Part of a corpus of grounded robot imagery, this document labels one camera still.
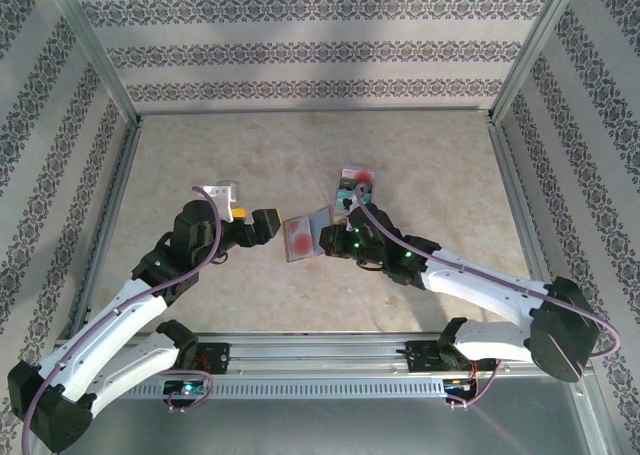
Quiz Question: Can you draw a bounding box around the clear plastic card box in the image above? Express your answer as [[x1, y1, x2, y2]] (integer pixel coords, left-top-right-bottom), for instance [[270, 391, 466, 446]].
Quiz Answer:
[[333, 163, 380, 214]]

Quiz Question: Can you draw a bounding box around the grey metal sheet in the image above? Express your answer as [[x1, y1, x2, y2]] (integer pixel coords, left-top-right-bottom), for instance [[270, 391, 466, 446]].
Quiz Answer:
[[29, 397, 601, 455]]

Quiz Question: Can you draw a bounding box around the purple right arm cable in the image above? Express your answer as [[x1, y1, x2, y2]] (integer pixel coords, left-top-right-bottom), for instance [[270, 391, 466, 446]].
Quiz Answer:
[[352, 183, 624, 412]]

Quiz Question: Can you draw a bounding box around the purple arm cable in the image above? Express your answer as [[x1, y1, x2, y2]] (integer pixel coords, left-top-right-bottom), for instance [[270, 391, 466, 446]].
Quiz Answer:
[[352, 183, 624, 412], [22, 185, 225, 446]]

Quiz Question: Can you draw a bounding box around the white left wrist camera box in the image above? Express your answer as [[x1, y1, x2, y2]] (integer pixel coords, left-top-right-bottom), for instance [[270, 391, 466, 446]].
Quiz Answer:
[[192, 178, 243, 224]]

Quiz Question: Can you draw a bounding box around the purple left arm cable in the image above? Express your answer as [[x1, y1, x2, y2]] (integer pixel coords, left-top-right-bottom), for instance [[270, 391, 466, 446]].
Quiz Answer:
[[22, 185, 225, 446]]

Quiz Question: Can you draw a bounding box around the aluminium side rail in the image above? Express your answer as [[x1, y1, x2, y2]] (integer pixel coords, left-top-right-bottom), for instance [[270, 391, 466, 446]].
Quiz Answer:
[[485, 117, 571, 336], [64, 117, 146, 339]]

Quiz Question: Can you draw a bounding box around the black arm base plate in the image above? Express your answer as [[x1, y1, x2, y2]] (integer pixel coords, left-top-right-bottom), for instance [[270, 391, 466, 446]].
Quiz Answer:
[[405, 340, 446, 375], [197, 342, 232, 376]]

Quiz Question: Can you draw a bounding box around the aluminium table edge rail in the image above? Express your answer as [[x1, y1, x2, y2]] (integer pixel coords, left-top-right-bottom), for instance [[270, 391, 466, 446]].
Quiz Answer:
[[135, 105, 496, 118]]

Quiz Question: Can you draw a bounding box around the grey slotted cable duct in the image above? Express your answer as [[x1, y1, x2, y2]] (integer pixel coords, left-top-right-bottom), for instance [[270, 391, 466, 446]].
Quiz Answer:
[[107, 377, 447, 401]]

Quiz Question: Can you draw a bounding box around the aluminium frame post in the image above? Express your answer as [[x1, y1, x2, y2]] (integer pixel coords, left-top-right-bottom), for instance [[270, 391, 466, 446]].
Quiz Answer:
[[42, 0, 144, 126], [488, 0, 590, 126]]

